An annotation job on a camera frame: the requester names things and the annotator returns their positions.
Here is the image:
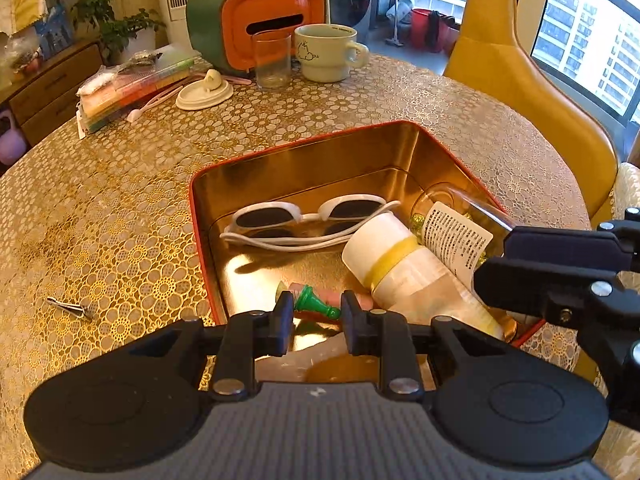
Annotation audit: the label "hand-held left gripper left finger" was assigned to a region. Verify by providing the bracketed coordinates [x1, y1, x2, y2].
[125, 290, 296, 402]

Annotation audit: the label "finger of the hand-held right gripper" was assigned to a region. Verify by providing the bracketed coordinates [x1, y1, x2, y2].
[502, 207, 640, 272]
[472, 257, 640, 387]

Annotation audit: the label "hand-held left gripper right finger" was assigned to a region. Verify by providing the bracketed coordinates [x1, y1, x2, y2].
[340, 290, 507, 403]

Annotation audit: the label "green plastic piece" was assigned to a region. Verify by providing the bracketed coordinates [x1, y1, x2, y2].
[277, 282, 344, 321]

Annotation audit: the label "white plastic bottle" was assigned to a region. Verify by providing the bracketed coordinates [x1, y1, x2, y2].
[341, 211, 506, 341]

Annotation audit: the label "clear labelled jar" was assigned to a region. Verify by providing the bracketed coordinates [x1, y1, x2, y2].
[410, 182, 516, 286]

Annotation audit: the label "white sunglasses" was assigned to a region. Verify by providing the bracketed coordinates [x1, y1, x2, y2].
[220, 194, 403, 253]

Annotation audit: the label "red tin box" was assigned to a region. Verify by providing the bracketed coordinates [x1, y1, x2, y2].
[189, 121, 548, 349]

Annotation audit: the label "yellow giraffe chair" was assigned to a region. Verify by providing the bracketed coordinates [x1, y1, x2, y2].
[444, 0, 621, 221]

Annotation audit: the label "gold patterned tablecloth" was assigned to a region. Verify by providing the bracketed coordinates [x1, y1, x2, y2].
[0, 45, 594, 480]

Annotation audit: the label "cream lid with knob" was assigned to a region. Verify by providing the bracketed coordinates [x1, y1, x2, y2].
[175, 69, 235, 111]

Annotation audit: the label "clear drinking glass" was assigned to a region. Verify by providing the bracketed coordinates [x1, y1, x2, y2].
[251, 30, 293, 90]

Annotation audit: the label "red bucket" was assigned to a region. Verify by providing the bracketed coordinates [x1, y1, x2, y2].
[411, 7, 446, 51]

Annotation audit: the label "pale green mug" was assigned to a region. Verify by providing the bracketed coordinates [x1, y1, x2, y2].
[294, 24, 371, 84]

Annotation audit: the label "colourful plastic box stack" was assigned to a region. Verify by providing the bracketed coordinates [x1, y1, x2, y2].
[76, 42, 201, 136]

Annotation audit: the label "floor mop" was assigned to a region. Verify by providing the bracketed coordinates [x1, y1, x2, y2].
[384, 0, 404, 47]

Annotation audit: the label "clear plastic bottle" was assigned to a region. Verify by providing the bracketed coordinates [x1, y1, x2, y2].
[387, 0, 426, 26]

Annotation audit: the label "dark packet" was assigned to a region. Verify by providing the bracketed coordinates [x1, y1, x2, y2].
[117, 50, 164, 71]

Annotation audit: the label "white pouch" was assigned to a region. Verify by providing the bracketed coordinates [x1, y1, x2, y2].
[76, 74, 119, 99]

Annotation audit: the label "green and orange tissue box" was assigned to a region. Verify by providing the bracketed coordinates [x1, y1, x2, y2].
[186, 0, 329, 75]

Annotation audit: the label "purple kettlebell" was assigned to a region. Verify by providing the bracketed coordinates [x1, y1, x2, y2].
[0, 110, 27, 167]

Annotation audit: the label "wooden television cabinet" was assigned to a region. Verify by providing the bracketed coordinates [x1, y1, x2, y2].
[0, 37, 106, 149]

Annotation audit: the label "green potted plant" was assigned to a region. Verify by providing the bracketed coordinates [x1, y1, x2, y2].
[45, 0, 166, 66]

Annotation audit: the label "blue picture box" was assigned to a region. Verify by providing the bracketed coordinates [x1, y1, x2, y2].
[34, 4, 76, 59]

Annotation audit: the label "clear bag of fruit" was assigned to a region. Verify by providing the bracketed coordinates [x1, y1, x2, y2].
[0, 30, 46, 81]

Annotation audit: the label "pink long handled spoon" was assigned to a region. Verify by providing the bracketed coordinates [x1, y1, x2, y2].
[126, 82, 186, 124]

